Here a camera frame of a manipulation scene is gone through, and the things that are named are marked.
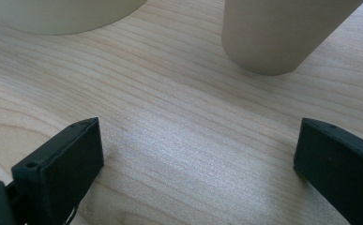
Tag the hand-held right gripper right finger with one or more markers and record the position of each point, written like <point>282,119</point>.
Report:
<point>341,168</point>

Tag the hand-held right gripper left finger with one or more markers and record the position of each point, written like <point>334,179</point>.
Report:
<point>60,168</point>

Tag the cream container with metal rim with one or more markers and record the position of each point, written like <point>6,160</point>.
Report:
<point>60,15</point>

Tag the brown paper cup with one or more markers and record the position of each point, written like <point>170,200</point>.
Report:
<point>276,34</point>

